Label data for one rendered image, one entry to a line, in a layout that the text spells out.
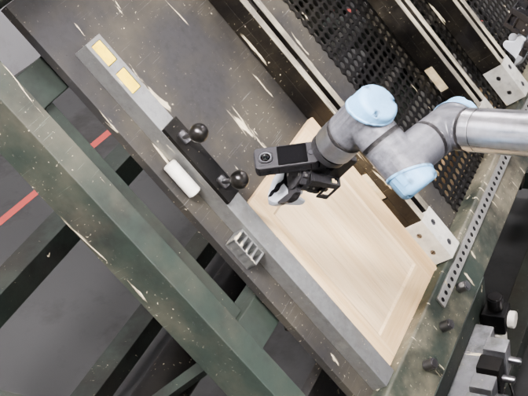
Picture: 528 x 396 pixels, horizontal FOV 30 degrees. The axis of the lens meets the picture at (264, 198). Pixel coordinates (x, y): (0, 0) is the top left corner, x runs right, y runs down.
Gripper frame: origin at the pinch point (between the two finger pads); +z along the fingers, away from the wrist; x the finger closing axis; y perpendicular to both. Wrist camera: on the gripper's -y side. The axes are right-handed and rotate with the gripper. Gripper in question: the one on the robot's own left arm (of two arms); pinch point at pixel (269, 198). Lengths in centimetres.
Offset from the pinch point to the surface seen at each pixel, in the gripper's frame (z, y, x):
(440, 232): 24, 61, 14
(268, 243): 16.4, 8.4, -0.2
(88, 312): 213, 35, 68
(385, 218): 26, 47, 17
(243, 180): 1.2, -4.5, 3.8
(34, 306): 231, 18, 77
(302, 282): 18.9, 17.0, -6.8
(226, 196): 12.4, -2.6, 6.6
